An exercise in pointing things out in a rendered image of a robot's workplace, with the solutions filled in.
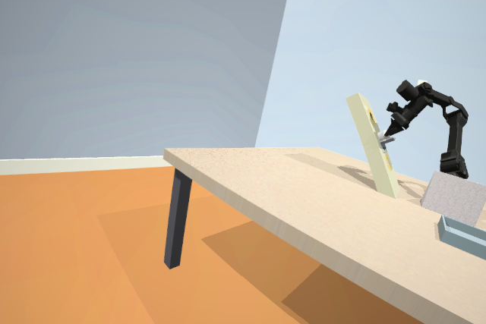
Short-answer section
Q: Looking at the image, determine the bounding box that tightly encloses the white cylinder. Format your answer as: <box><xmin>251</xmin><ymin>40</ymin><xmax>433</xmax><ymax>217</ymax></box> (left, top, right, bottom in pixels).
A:
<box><xmin>377</xmin><ymin>130</ymin><xmax>390</xmax><ymax>140</ymax></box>

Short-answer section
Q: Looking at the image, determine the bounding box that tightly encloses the beige service panel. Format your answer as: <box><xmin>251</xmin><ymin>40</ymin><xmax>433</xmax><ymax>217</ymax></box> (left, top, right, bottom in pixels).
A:
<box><xmin>345</xmin><ymin>93</ymin><xmax>400</xmax><ymax>199</ymax></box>

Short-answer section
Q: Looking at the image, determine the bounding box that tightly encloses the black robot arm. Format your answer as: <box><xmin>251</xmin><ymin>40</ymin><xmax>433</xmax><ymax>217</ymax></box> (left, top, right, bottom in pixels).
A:
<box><xmin>387</xmin><ymin>80</ymin><xmax>469</xmax><ymax>179</ymax></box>

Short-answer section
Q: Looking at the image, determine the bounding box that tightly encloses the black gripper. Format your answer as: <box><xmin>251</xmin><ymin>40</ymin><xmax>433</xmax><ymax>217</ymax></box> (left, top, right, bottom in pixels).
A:
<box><xmin>384</xmin><ymin>104</ymin><xmax>419</xmax><ymax>137</ymax></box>

